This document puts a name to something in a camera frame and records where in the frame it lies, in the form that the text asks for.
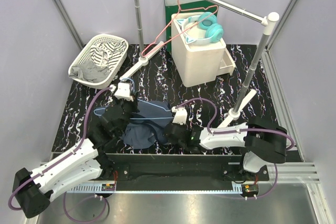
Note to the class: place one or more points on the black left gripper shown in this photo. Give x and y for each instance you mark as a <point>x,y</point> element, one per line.
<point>135,110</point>

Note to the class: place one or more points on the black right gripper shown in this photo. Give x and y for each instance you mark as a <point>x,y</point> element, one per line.
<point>183,126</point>

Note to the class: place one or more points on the blue tank top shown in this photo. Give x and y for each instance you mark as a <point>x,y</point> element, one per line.
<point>142,134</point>

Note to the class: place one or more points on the blue wire hanger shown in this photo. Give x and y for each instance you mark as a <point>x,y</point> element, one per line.
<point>150,110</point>

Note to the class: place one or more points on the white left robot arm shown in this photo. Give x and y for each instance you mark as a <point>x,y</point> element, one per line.
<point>34,190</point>

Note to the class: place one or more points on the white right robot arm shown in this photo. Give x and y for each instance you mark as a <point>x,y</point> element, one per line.
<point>265,144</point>

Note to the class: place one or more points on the black marbled table mat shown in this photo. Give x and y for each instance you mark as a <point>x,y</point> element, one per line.
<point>160,81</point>

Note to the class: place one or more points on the grey cloth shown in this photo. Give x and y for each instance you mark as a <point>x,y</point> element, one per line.
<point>89,72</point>

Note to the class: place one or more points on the white perforated laundry basket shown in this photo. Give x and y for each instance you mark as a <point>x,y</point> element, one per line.
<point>84,56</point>

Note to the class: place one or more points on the striped black white cloth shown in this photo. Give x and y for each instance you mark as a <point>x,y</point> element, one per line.
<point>107,53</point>

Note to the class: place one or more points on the white drawer box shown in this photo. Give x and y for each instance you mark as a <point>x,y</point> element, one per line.
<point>198,64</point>

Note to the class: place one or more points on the teal cat-ear headphones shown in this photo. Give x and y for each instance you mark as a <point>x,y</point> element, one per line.
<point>206,21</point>

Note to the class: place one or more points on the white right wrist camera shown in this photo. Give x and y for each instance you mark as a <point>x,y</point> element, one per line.
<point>180,115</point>

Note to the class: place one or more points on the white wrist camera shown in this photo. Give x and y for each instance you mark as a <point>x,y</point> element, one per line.
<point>180,115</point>
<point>122,91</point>

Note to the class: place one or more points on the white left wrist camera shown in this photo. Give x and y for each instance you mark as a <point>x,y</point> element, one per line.
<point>122,91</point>

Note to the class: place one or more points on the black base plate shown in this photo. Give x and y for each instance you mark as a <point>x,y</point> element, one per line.
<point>132,166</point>

